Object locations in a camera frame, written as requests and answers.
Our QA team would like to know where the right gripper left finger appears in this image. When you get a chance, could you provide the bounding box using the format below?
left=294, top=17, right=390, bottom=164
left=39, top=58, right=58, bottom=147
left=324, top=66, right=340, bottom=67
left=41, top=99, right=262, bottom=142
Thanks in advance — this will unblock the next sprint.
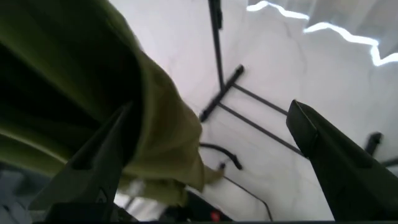
left=29, top=101, right=135, bottom=223

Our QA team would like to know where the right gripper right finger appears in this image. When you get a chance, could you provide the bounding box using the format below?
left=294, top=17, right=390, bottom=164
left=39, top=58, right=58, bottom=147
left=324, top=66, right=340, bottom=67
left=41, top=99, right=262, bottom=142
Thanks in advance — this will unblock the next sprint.
left=285, top=99, right=398, bottom=222

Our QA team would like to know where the green printed shirt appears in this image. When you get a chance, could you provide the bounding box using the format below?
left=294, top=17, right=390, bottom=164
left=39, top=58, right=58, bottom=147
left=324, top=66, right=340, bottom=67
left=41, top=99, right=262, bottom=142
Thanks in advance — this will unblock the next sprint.
left=0, top=0, right=224, bottom=208

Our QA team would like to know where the black clothes rack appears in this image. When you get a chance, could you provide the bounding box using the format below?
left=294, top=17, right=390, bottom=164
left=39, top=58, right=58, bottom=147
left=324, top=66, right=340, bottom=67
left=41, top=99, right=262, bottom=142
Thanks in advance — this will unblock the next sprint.
left=198, top=0, right=398, bottom=168

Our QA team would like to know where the white curtain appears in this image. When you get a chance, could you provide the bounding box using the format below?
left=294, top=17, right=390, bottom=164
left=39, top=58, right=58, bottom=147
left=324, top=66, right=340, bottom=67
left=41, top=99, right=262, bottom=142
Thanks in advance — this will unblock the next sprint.
left=247, top=0, right=398, bottom=62

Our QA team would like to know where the black cable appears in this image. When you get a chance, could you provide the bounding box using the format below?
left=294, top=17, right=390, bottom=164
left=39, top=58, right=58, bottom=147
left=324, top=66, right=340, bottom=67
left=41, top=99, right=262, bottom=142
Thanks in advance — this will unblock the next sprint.
left=198, top=142, right=244, bottom=171
left=219, top=161, right=274, bottom=222

